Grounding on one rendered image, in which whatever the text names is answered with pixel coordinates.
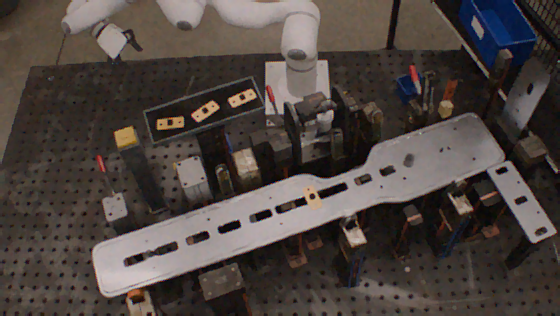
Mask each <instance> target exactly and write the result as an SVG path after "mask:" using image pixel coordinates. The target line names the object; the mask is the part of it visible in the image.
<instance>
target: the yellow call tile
mask: <svg viewBox="0 0 560 316"><path fill-rule="evenodd" d="M115 138H116V142H117V145H118V147H119V148H120V147H126V146H129V145H131V144H134V143H137V139H136V136H135V133H134V130H133V127H132V126H131V127H128V128H125V129H123V130H119V131H116V132H115Z"/></svg>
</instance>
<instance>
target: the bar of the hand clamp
mask: <svg viewBox="0 0 560 316"><path fill-rule="evenodd" d="M435 77H436V74H435V73H434V71H433V70H431V71H428V72H426V71H424V72H423V73H422V81H421V94H420V101H419V106H420V107H421V109H422V115H421V116H423V114H424V104H425V103H426V106H427V107H428V108H427V110H426V111H427V112H428V113H430V111H431V106H432V95H433V88H434V87H436V86H437V85H438V81H437V79H435Z"/></svg>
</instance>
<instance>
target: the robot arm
mask: <svg viewBox="0 0 560 316"><path fill-rule="evenodd" d="M138 1H140V0H90V1H88V2H86V1H85V0H74V1H73V2H71V3H70V4H69V6H68V8H67V10H66V12H67V14H68V15H66V16H65V17H64V18H63V20H62V30H63V31H64V32H66V34H68V35H74V34H77V33H80V32H82V31H87V33H89V34H90V35H91V36H92V37H93V38H94V39H97V42H98V43H99V45H100V46H101V48H102V49H104V50H105V52H106V54H107V64H113V65H116V64H117V65H119V66H121V67H122V68H123V69H125V70H128V69H130V68H131V67H129V66H128V65H127V64H126V63H125V61H122V60H121V58H120V56H121V55H122V54H123V52H124V51H125V50H126V49H127V47H128V46H129V43H131V46H132V47H133V48H135V49H136V50H137V51H138V52H141V51H143V48H142V46H140V45H139V44H137V40H136V39H135V35H134V33H133V29H128V30H126V31H123V30H122V29H121V28H119V27H117V26H116V25H114V24H113V23H109V22H108V20H109V19H108V17H109V16H111V15H114V14H117V13H118V12H120V11H122V10H124V9H125V8H127V7H129V6H131V5H133V4H134V3H136V2H138ZM156 2H157V3H158V4H159V6H160V7H161V8H162V11H163V13H164V14H165V15H166V17H167V18H168V21H169V22H171V23H172V24H173V25H174V26H175V28H179V29H181V30H185V31H190V30H193V29H194V28H196V27H197V26H198V24H199V23H200V21H201V19H202V15H203V13H204V9H205V6H206V5H208V6H209V5H210V6H212V7H213V8H214V9H215V10H216V11H217V12H218V13H219V16H220V18H221V19H222V20H223V21H224V22H226V23H227V24H229V25H231V26H234V27H237V26H238V27H241V28H245V29H251V30H260V29H264V28H266V27H268V25H270V24H276V23H282V24H284V28H283V33H282V38H281V54H282V55H283V56H284V57H285V65H286V72H285V73H284V74H283V75H282V76H281V78H280V81H279V85H278V90H279V93H280V97H281V98H282V100H284V101H285V102H287V101H289V102H290V103H291V105H292V106H294V104H295V103H297V102H300V101H303V96H306V95H309V94H312V93H314V92H320V91H321V92H323V93H325V88H326V87H325V80H324V79H323V78H322V76H321V75H320V74H319V73H318V72H317V57H318V52H317V48H316V44H317V37H318V31H319V25H320V11H319V8H318V7H317V6H316V5H315V4H314V3H313V2H311V1H309V0H284V1H280V2H273V3H261V2H256V1H253V0H156ZM128 33H130V35H129V34H128ZM112 58H113V59H115V61H112Z"/></svg>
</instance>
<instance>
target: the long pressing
mask: <svg viewBox="0 0 560 316"><path fill-rule="evenodd" d="M454 128H456V129H457V130H454ZM442 147H443V148H444V149H443V152H440V151H439V150H440V149H441V148H442ZM447 147H451V149H448V148H447ZM409 153H411V154H413V155H414V158H415V159H414V162H413V165H412V166H411V167H406V166H405V165H404V163H403V161H404V159H405V157H406V155H407V154H409ZM473 158H474V159H475V160H473ZM504 159H505V155H504V153H503V150H502V149H501V148H500V146H499V145H498V144H497V141H496V140H495V139H494V138H493V136H492V135H491V132H490V131H489V129H488V128H486V126H485V125H484V122H483V121H482V119H481V118H480V117H479V116H477V114H475V113H466V114H461V115H458V116H456V117H454V118H451V119H449V120H446V121H443V122H438V123H435V124H433V125H431V126H428V127H426V128H423V129H420V130H418V131H412V132H409V133H407V134H405V135H402V136H399V137H397V138H394V139H391V140H388V141H386V142H383V143H378V144H375V146H374V147H373V148H372V149H371V151H370V154H369V156H368V158H367V160H366V162H365V164H364V165H363V167H361V168H358V169H355V170H352V171H349V172H348V173H345V174H342V175H336V176H333V177H332V178H320V177H318V176H313V175H310V174H300V175H298V176H292V177H289V178H286V179H283V180H280V181H279V182H276V183H273V184H270V185H267V186H264V187H262V188H259V189H256V190H254V191H251V192H248V193H243V194H240V195H237V196H234V197H231V198H229V199H227V200H224V201H221V202H218V203H215V204H213V205H210V206H205V207H202V208H200V209H197V210H194V211H191V212H189V213H186V214H184V215H181V216H176V217H173V218H170V219H168V220H165V221H162V222H160V223H158V224H155V225H154V224H152V225H150V226H147V227H144V228H142V229H139V230H137V231H135V232H133V231H132V232H129V233H127V234H124V235H121V236H119V237H116V238H112V239H109V240H107V241H104V242H101V243H100V244H99V243H98V244H96V245H95V247H94V249H93V251H92V261H93V266H94V270H95V275H96V279H97V284H98V288H99V292H100V294H102V295H103V296H104V297H106V298H117V297H120V296H121V295H124V294H127V292H128V291H129V290H130V289H132V288H139V289H143V288H146V287H148V286H150V285H155V284H157V283H160V282H162V281H165V280H170V279H172V278H175V277H177V276H180V275H182V274H184V275H185V274H187V273H189V272H192V271H195V270H197V269H200V268H205V267H207V266H210V265H212V264H215V263H217V262H220V261H223V260H227V259H230V258H233V257H235V256H237V255H240V254H243V253H245V252H248V251H253V250H255V249H258V248H261V247H264V246H265V245H268V244H271V243H274V242H276V241H279V240H284V239H286V238H289V237H292V236H294V235H297V234H299V233H302V232H304V231H307V230H310V229H313V228H314V227H317V226H320V225H323V224H328V223H330V222H333V221H335V220H338V219H341V218H343V217H344V215H345V214H347V213H349V212H355V213H356V212H359V211H361V210H363V209H366V208H369V207H372V206H374V205H376V204H383V203H402V202H406V201H408V200H413V199H416V198H418V197H421V196H423V195H426V194H428V193H431V192H433V191H436V190H438V189H440V188H443V187H445V186H448V185H450V184H452V181H453V180H456V179H459V178H464V180H465V179H466V178H469V177H472V176H473V175H476V174H479V173H481V172H483V171H485V170H487V169H489V168H491V167H493V166H496V165H498V164H501V163H503V161H504ZM388 166H393V168H394V169H395V173H391V174H388V175H387V176H382V175H381V174H380V172H379V170H380V169H383V168H386V167H388ZM364 174H369V175H370V176H371V178H372V181H371V182H368V183H365V184H362V185H360V186H358V185H356V183H355V181H354V179H355V178H357V177H360V176H362V175H364ZM403 177H406V179H403ZM341 183H346V184H347V186H348V190H347V191H345V192H339V193H336V194H333V195H332V196H329V197H326V198H323V199H320V201H321V203H322V207H321V208H319V209H316V210H311V208H310V206H309V204H307V205H305V206H302V207H299V208H297V209H294V210H289V211H286V212H283V213H280V214H278V213H277V211H276V210H275V208H276V207H277V206H280V205H282V204H285V203H287V202H290V201H293V200H296V199H298V198H300V197H305V195H304V193H303V192H302V188H304V187H307V186H310V185H313V186H314V188H315V192H316V193H317V192H319V191H322V190H325V189H328V188H331V187H332V186H335V185H338V184H341ZM380 186H382V187H383V188H382V189H380ZM270 197H272V199H270ZM263 210H271V212H272V214H273V215H272V217H270V218H267V219H265V220H263V221H260V222H257V223H254V224H252V223H250V221H249V216H250V215H253V214H255V213H258V212H261V211H263ZM208 219H210V221H209V220H208ZM234 221H240V224H241V227H240V228H239V229H236V230H233V231H231V232H228V233H225V234H223V235H220V234H219V233H218V226H221V225H224V224H226V223H231V222H234ZM280 223H282V225H280ZM205 231H207V232H208V233H209V235H210V237H209V239H207V240H205V241H202V242H199V243H197V244H192V245H188V244H187V241H186V239H187V238H188V237H190V236H193V235H194V234H197V233H203V232H205ZM146 240H148V241H147V242H145V241H146ZM172 242H177V245H178V249H177V250H176V251H172V252H169V253H166V254H164V255H161V256H156V251H155V248H159V247H162V246H164V245H166V244H169V243H172ZM147 249H151V250H152V251H154V252H155V255H154V256H153V257H148V256H147V255H146V251H147ZM141 253H145V256H147V260H146V261H144V262H141V263H136V264H134V265H132V266H129V267H126V266H125V263H124V260H125V259H126V258H129V257H132V256H134V255H136V254H141ZM153 267H155V268H153Z"/></svg>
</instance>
